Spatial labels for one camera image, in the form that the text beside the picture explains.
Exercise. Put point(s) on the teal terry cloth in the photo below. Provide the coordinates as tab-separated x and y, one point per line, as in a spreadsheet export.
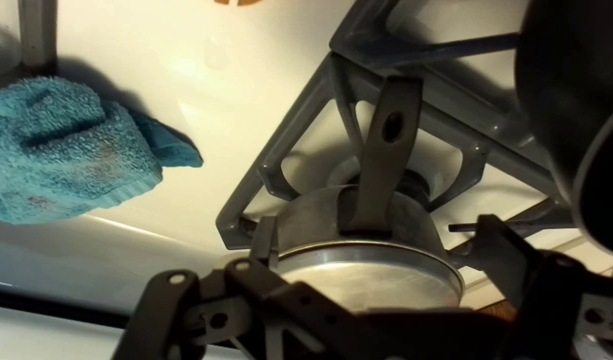
58	153

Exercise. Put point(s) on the wooden round object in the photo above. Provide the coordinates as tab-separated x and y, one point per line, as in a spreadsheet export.
238	2

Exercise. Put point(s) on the black burner grate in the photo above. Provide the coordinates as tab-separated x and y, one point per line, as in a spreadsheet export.
38	30
298	127

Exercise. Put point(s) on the large black saucepan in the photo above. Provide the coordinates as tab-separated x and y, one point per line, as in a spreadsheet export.
574	101

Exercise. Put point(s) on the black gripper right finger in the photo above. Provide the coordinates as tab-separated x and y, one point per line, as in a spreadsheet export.
560	312

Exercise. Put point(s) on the white gas stove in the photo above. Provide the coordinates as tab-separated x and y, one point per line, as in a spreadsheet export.
187	66

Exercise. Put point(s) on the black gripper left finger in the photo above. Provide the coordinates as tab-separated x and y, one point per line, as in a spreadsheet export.
179	312

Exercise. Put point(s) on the brown wooden board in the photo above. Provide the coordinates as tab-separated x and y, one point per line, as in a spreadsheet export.
497	310

